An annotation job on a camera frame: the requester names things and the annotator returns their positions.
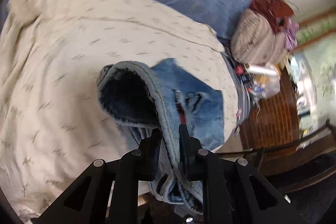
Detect blue denim jeans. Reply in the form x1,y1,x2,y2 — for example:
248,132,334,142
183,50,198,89
97,59,224,214

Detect grey patterned bedspread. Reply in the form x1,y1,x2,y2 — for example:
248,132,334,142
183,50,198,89
218,37,253,125

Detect clear plastic bag of items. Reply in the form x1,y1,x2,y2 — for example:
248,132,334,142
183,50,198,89
235,64,281,101

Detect cream leaf-print bedsheet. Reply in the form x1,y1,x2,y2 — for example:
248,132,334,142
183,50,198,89
1,0,238,222

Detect dark red cloth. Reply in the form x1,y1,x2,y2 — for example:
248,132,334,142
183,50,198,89
249,0,294,34

